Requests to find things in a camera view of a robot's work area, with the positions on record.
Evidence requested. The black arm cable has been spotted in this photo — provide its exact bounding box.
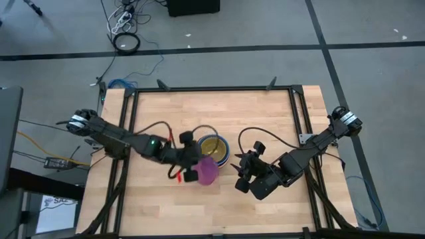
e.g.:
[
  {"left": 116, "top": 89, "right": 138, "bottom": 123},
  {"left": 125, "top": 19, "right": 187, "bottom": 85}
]
[
  {"left": 237, "top": 126, "right": 301, "bottom": 155},
  {"left": 134, "top": 120, "right": 220, "bottom": 181}
]

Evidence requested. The bundled blue cable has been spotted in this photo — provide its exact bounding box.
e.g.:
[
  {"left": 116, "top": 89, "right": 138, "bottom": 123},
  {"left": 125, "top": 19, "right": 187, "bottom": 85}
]
[{"left": 107, "top": 78, "right": 137, "bottom": 90}]

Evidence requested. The yellow plastic bowl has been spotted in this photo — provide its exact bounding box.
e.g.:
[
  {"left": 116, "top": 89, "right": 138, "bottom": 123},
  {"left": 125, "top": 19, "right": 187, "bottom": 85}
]
[{"left": 201, "top": 136, "right": 227, "bottom": 161}]

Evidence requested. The black frame bracket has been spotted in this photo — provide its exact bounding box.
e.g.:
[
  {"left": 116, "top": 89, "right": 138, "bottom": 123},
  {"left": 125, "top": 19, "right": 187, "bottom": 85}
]
[
  {"left": 156, "top": 78, "right": 171, "bottom": 92},
  {"left": 265, "top": 76, "right": 278, "bottom": 92}
]

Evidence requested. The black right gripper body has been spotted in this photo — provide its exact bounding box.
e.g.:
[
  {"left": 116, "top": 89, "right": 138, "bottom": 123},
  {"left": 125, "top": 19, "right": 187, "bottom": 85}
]
[{"left": 234, "top": 141, "right": 284, "bottom": 201}]

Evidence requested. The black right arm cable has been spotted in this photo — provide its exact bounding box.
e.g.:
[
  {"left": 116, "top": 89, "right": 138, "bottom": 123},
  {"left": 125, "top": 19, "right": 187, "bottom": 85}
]
[{"left": 237, "top": 126, "right": 301, "bottom": 155}]

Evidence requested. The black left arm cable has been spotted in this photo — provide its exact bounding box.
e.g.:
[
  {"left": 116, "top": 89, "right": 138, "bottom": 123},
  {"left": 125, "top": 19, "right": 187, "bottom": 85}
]
[{"left": 134, "top": 120, "right": 220, "bottom": 181}]

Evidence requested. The purple plastic bowl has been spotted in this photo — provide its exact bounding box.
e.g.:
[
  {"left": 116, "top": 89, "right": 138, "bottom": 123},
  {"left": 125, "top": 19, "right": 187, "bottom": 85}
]
[{"left": 193, "top": 156, "right": 220, "bottom": 187}]

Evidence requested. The black aluminium table frame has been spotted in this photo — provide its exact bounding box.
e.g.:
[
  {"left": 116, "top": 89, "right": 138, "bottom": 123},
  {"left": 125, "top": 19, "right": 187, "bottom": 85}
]
[{"left": 76, "top": 84, "right": 359, "bottom": 239}]

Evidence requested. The small black device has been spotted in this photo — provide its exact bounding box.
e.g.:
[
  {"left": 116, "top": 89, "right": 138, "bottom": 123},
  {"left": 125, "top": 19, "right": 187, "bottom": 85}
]
[{"left": 98, "top": 81, "right": 108, "bottom": 102}]

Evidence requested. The yellow cable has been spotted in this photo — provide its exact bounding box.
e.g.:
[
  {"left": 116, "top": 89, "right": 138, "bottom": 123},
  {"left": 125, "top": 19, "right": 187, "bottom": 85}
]
[{"left": 16, "top": 130, "right": 91, "bottom": 166}]

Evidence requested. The long blue cable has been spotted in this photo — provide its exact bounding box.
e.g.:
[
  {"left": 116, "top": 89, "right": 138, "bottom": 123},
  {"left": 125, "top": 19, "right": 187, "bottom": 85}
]
[{"left": 345, "top": 175, "right": 384, "bottom": 230}]

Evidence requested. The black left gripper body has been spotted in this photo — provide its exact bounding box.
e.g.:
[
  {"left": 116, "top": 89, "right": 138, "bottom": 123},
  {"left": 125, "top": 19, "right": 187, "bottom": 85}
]
[{"left": 167, "top": 131, "right": 204, "bottom": 183}]

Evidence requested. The black box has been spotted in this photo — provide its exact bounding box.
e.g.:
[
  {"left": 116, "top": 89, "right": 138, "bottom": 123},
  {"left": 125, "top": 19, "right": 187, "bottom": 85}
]
[{"left": 165, "top": 0, "right": 221, "bottom": 18}]

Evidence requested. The black coiled cable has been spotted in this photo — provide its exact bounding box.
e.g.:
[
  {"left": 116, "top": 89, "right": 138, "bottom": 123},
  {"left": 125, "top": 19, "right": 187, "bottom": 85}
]
[{"left": 112, "top": 32, "right": 141, "bottom": 56}]

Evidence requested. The black power adapter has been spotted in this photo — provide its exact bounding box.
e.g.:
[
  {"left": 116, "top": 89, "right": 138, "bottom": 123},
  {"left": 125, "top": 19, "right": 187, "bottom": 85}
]
[{"left": 43, "top": 157, "right": 71, "bottom": 170}]

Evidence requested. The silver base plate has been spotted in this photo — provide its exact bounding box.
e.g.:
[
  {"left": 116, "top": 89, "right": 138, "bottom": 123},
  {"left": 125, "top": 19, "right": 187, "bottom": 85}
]
[
  {"left": 298, "top": 133, "right": 315, "bottom": 145},
  {"left": 84, "top": 138, "right": 105, "bottom": 149}
]

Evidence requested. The white power strip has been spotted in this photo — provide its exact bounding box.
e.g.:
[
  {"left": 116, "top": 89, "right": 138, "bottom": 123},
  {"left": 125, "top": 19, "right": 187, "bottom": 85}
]
[{"left": 110, "top": 11, "right": 133, "bottom": 35}]

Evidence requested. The white printed sign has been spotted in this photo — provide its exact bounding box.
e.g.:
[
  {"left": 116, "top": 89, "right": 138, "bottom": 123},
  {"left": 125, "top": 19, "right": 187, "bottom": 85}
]
[{"left": 35, "top": 195, "right": 79, "bottom": 234}]

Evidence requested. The thin blue floor cable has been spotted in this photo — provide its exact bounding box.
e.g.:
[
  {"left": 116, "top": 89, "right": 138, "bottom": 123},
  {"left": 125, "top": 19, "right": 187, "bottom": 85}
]
[{"left": 131, "top": 33, "right": 165, "bottom": 81}]

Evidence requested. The dark grey cabinet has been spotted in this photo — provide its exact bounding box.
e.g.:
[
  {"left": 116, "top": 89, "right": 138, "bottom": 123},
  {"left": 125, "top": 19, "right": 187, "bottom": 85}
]
[{"left": 0, "top": 86, "right": 24, "bottom": 194}]

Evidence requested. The large blue plastic bowl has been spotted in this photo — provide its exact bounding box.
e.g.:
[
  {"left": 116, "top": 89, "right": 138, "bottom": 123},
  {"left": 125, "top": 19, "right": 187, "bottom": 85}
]
[{"left": 197, "top": 133, "right": 231, "bottom": 169}]

